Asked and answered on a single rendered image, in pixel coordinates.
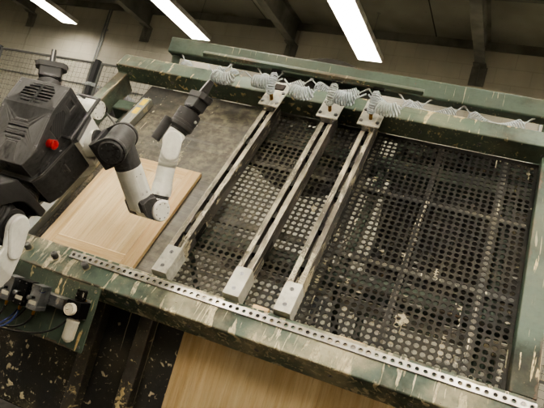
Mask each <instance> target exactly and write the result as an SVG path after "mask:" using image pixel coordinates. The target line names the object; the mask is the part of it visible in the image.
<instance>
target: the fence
mask: <svg viewBox="0 0 544 408"><path fill-rule="evenodd" d="M143 99H145V100H148V101H147V102H146V103H145V104H144V105H140V103H141V102H142V100H143ZM152 106H153V104H152V100H151V99H148V98H144V97H143V98H142V99H141V100H140V101H139V102H138V103H137V104H136V105H135V106H134V107H133V108H132V109H131V111H130V112H129V113H128V114H127V115H126V116H125V117H124V118H123V119H122V120H121V121H124V122H128V123H130V124H131V125H132V126H135V125H136V124H137V123H138V122H139V121H140V120H141V118H142V117H143V116H144V115H145V114H146V113H147V112H148V111H149V110H150V108H151V107H152ZM136 107H139V108H141V109H140V110H139V111H138V112H137V113H132V111H133V110H134V109H135V108H136ZM87 177H88V176H84V177H81V178H78V179H77V180H76V181H75V183H74V184H73V185H72V186H71V187H70V188H69V189H68V190H67V191H66V192H65V193H64V194H63V195H62V196H61V197H60V198H59V199H57V200H56V201H54V202H52V203H47V202H43V203H42V204H41V205H42V207H43V208H44V209H45V213H44V214H43V216H42V217H39V216H31V217H30V219H29V223H30V228H29V231H28V234H31V235H35V234H36V233H37V232H38V231H39V230H40V229H41V228H42V226H43V225H44V224H45V223H46V222H47V221H48V220H49V219H50V218H51V216H52V215H53V214H54V213H55V212H56V211H57V210H58V209H59V208H60V206H61V205H62V204H63V203H64V202H65V201H66V200H67V199H68V198H69V196H70V195H71V194H72V193H73V192H74V191H75V190H76V189H77V188H78V187H79V186H80V185H81V184H82V183H83V182H84V181H85V180H86V179H87Z"/></svg>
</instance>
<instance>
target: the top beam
mask: <svg viewBox="0 0 544 408"><path fill-rule="evenodd" d="M117 69H118V71H122V72H126V73H127V74H128V75H129V77H130V81H133V82H137V83H144V84H148V85H152V86H157V87H164V88H168V89H172V90H177V91H183V92H188V93H189V92H190V91H191V89H194V90H197V91H199V90H200V89H201V88H202V86H203V85H204V84H205V83H206V81H207V80H208V79H210V75H211V73H212V72H211V70H207V69H202V68H198V67H193V66H185V65H181V64H176V63H171V62H164V61H159V60H155V59H150V58H145V57H138V56H133V55H129V54H126V55H125V56H124V57H123V58H122V59H121V60H120V61H119V62H117ZM210 80H211V79H210ZM211 81H212V80H211ZM265 93H266V90H265V89H263V90H262V89H259V88H256V87H252V86H251V78H250V77H245V76H241V75H238V76H236V77H235V82H234V83H233V84H232V85H226V86H225V85H221V84H218V83H214V85H213V87H212V88H211V90H210V92H209V94H208V96H209V97H212V98H215V99H220V100H227V101H231V102H236V103H240V104H247V105H251V106H255V107H259V108H263V105H260V104H258V102H259V101H260V99H261V98H262V97H263V96H264V94H265ZM327 93H328V92H327V91H319V90H318V91H315V92H314V93H313V98H311V100H307V101H306V100H304V101H302V100H297V99H293V97H290V96H289V95H288V94H287V95H286V96H285V98H284V99H283V101H282V103H281V104H280V108H281V112H284V113H290V114H295V115H299V116H303V117H311V118H315V119H319V120H321V117H317V116H316V114H317V112H318V110H319V109H320V107H321V106H322V104H323V102H324V100H325V98H326V96H327V95H328V94H327ZM367 102H368V100H367V99H363V98H358V99H356V100H355V103H354V104H353V105H352V106H350V105H349V106H344V108H343V110H342V111H341V113H340V115H339V117H338V124H343V125H350V126H354V127H359V128H362V126H361V125H357V124H356V123H357V121H358V120H359V117H360V115H361V113H362V111H363V109H364V107H365V105H366V103H367ZM378 132H382V133H387V134H394V135H397V136H402V137H406V138H413V139H418V140H422V141H426V142H433V143H437V144H441V145H445V146H450V147H457V148H461V149H466V150H470V151H477V152H481V153H485V154H489V155H497V156H501V157H505V158H509V159H516V160H520V161H525V162H529V163H533V164H539V161H540V159H541V157H544V132H540V131H536V130H527V129H523V128H518V127H514V126H509V125H501V124H496V123H492V122H488V121H480V120H475V119H470V118H466V117H458V116H453V115H449V114H444V113H437V112H432V111H427V110H423V109H418V108H411V107H405V108H402V110H400V115H399V114H397V117H395V115H394V117H392V116H391V117H389V116H388V117H385V116H384V118H383V120H382V122H381V124H380V127H379V129H378Z"/></svg>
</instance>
